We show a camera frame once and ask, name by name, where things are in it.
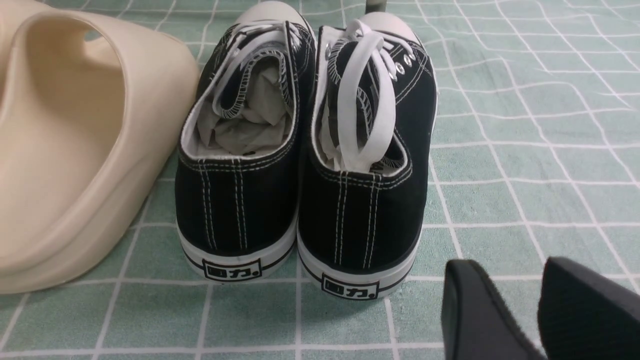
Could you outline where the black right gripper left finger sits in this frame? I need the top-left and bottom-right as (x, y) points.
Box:
(441, 259), (546, 360)

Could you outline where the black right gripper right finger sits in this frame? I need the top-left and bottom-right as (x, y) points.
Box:
(537, 256), (640, 360)

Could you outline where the black canvas sneaker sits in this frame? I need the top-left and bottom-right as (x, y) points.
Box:
(174, 1), (317, 284)
(297, 12), (439, 301)

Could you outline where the black canvas sneaker left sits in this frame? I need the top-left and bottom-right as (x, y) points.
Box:
(174, 1), (317, 284)

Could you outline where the black canvas sneaker right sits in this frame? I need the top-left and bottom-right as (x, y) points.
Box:
(297, 12), (439, 301)

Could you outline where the cream foam slide right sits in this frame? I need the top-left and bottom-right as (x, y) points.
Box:
(0, 0), (199, 295)

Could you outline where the green checked tablecloth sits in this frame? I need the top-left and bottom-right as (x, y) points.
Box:
(1, 0), (640, 360)

